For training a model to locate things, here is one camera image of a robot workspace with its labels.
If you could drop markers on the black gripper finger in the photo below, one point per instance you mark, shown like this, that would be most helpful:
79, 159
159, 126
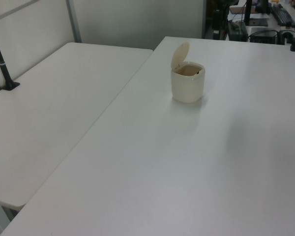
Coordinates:
215, 34
218, 34

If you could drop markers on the brown cardboard sheet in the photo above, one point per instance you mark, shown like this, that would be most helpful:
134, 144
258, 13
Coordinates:
237, 10

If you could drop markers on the dark green tool case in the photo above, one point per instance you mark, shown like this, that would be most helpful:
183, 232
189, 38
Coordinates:
237, 30

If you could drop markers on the black keyboard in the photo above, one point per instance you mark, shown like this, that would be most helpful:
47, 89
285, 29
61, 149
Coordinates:
284, 16

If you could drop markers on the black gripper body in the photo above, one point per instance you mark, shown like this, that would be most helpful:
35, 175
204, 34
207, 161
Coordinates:
217, 19

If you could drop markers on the black camera stand pole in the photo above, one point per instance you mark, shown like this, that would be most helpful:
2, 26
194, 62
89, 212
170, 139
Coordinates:
1, 62

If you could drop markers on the grey metal partition post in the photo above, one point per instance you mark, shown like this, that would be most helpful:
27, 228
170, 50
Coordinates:
75, 22

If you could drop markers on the black monitor stand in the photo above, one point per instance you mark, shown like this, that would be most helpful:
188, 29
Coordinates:
249, 14

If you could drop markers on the cream plastic trash bin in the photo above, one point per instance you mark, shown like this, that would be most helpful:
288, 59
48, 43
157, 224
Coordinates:
188, 88

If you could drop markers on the black computer box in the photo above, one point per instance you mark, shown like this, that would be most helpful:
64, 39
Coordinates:
263, 35

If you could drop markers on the black table clamp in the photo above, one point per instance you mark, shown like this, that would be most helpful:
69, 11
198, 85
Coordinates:
286, 37

